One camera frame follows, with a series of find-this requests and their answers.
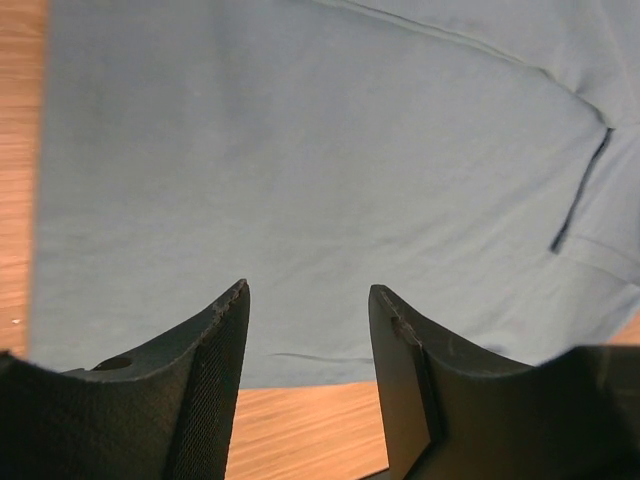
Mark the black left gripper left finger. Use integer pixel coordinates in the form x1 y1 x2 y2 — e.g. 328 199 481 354
1 281 250 479

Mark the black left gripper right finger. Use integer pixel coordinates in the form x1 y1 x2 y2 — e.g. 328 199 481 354
369 285 639 479

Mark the blue-grey t shirt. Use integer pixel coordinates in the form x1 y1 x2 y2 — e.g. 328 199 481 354
30 1 639 387

